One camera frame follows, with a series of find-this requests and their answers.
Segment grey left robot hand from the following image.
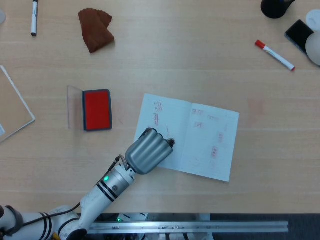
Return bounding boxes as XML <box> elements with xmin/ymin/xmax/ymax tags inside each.
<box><xmin>124</xmin><ymin>127</ymin><xmax>177</xmax><ymax>175</ymax></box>

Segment open white lined notebook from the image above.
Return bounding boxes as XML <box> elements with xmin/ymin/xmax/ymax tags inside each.
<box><xmin>133</xmin><ymin>93</ymin><xmax>240</xmax><ymax>183</ymax></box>

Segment red ink pad clear lid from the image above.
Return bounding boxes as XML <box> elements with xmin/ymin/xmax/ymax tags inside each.
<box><xmin>66</xmin><ymin>85</ymin><xmax>113</xmax><ymax>132</ymax></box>

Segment brown folded cloth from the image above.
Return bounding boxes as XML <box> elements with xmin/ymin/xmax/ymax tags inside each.
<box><xmin>78</xmin><ymin>8</ymin><xmax>116</xmax><ymax>54</ymax></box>

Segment red capped whiteboard marker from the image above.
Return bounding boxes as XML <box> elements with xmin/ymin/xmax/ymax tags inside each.
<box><xmin>254</xmin><ymin>39</ymin><xmax>296</xmax><ymax>72</ymax></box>

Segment black capped whiteboard marker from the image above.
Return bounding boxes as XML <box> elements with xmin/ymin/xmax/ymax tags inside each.
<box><xmin>30</xmin><ymin>0</ymin><xmax>40</xmax><ymax>37</ymax></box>

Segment black mesh pen holder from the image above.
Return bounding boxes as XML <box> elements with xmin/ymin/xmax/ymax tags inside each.
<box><xmin>260</xmin><ymin>0</ymin><xmax>297</xmax><ymax>20</ymax></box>

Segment black smartphone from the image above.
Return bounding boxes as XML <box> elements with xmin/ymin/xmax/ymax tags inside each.
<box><xmin>285</xmin><ymin>19</ymin><xmax>315</xmax><ymax>55</ymax></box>

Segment beige upturned bowl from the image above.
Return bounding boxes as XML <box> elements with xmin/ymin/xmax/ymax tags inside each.
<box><xmin>305</xmin><ymin>31</ymin><xmax>320</xmax><ymax>67</ymax></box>

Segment white round coaster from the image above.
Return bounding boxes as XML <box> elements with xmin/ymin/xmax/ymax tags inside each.
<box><xmin>305</xmin><ymin>9</ymin><xmax>320</xmax><ymax>33</ymax></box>

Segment aluminium profile rail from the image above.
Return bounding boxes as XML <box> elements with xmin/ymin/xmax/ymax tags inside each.
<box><xmin>86</xmin><ymin>220</ymin><xmax>290</xmax><ymax>235</ymax></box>

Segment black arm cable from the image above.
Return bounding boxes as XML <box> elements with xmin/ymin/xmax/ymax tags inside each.
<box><xmin>22</xmin><ymin>202</ymin><xmax>81</xmax><ymax>226</ymax></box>

